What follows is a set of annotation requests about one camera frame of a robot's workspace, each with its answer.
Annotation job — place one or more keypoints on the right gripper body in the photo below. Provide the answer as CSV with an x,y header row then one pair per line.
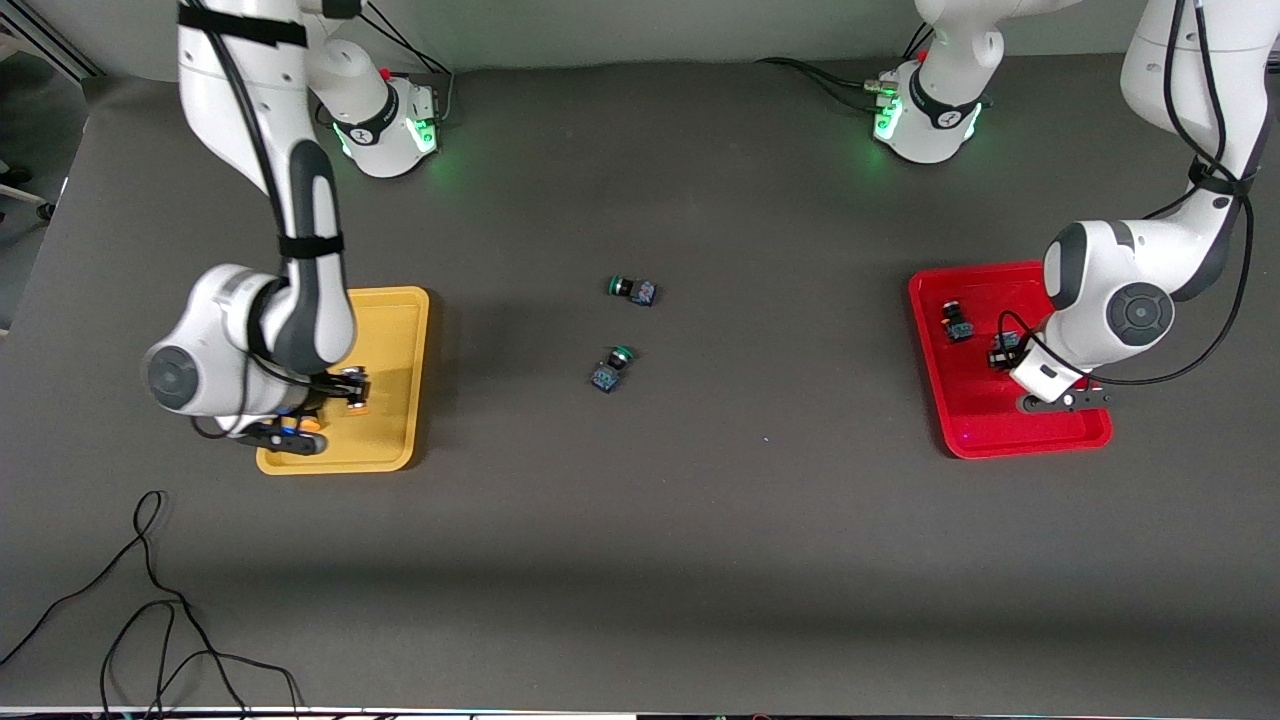
x,y
322,389

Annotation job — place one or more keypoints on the red push button switch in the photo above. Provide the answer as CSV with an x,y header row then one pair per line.
x,y
1005,346
960,325

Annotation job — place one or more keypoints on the yellow-orange push button switch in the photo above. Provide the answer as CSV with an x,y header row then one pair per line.
x,y
357,405
300,424

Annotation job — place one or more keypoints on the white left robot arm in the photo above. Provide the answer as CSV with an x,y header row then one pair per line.
x,y
1140,310

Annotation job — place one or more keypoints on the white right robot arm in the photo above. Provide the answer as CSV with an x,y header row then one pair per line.
x,y
215,330

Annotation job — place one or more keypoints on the red plastic tray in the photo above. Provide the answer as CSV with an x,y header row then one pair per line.
x,y
985,420

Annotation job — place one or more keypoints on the yellow plastic tray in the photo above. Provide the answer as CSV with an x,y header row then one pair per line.
x,y
395,420

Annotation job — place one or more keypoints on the white stand leg with caster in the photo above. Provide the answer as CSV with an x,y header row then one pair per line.
x,y
20,198

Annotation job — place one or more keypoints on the dark grey table mat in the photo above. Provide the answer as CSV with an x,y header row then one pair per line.
x,y
640,560

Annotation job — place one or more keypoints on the green push button switch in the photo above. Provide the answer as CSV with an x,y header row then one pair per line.
x,y
610,372
635,291

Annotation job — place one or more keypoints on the aluminium frame rail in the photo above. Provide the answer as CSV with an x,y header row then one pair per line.
x,y
50,45

